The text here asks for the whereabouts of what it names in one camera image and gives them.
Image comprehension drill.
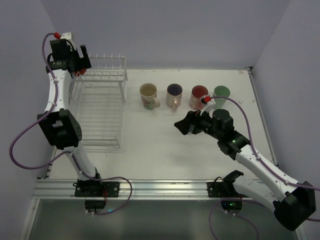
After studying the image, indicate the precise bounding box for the light green cup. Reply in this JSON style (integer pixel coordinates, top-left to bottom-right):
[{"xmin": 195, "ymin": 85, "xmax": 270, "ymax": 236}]
[{"xmin": 213, "ymin": 85, "xmax": 231, "ymax": 109}]

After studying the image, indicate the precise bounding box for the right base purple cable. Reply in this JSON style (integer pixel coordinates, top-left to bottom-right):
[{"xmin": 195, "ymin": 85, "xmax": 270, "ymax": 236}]
[{"xmin": 208, "ymin": 198, "xmax": 260, "ymax": 240}]

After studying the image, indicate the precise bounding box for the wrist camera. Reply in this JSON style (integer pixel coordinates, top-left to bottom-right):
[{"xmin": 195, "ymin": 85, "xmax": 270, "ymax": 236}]
[
  {"xmin": 200, "ymin": 95, "xmax": 216, "ymax": 116},
  {"xmin": 60, "ymin": 32, "xmax": 77, "ymax": 49}
]

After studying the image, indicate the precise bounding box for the white wire dish rack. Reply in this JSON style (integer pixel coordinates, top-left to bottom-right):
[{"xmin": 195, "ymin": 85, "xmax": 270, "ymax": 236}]
[{"xmin": 69, "ymin": 55, "xmax": 128, "ymax": 152}]

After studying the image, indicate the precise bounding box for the pink patterned mug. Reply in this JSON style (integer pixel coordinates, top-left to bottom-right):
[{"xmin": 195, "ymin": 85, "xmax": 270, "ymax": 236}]
[{"xmin": 189, "ymin": 85, "xmax": 209, "ymax": 110}]

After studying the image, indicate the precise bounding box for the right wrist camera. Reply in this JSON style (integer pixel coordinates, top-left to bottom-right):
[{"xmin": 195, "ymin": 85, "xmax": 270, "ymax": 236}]
[{"xmin": 200, "ymin": 95, "xmax": 216, "ymax": 116}]

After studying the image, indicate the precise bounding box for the orange mug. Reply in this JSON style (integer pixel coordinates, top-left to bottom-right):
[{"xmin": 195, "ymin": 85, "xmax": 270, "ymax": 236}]
[{"xmin": 74, "ymin": 69, "xmax": 87, "ymax": 77}]

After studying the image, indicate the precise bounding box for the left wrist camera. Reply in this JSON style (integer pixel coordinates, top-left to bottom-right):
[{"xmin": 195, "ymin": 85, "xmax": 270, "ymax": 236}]
[{"xmin": 60, "ymin": 32, "xmax": 77, "ymax": 49}]

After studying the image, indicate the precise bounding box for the aluminium mounting rail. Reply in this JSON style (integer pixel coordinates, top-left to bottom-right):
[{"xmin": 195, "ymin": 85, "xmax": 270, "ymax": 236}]
[{"xmin": 31, "ymin": 177, "xmax": 296, "ymax": 201}]

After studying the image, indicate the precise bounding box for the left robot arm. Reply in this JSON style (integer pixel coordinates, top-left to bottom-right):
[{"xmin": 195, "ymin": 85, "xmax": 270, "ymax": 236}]
[{"xmin": 37, "ymin": 38, "xmax": 104, "ymax": 197}]

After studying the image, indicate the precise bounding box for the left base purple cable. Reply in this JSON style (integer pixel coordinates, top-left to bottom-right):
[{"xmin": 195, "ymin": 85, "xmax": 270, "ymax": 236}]
[{"xmin": 86, "ymin": 176, "xmax": 133, "ymax": 216}]

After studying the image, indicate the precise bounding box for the pale pink mug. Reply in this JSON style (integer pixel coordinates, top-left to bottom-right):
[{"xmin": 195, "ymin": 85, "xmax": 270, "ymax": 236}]
[{"xmin": 166, "ymin": 83, "xmax": 183, "ymax": 112}]

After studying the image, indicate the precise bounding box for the cream floral mug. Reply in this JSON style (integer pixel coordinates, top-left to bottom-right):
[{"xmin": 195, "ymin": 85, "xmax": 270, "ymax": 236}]
[{"xmin": 139, "ymin": 83, "xmax": 161, "ymax": 110}]

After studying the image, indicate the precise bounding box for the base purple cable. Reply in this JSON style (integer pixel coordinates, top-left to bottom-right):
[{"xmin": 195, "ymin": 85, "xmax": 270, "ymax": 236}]
[
  {"xmin": 86, "ymin": 176, "xmax": 133, "ymax": 216},
  {"xmin": 208, "ymin": 198, "xmax": 260, "ymax": 240}
]

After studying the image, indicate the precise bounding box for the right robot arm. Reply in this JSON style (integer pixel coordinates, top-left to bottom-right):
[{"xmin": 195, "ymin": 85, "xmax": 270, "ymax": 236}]
[{"xmin": 174, "ymin": 109, "xmax": 316, "ymax": 231}]

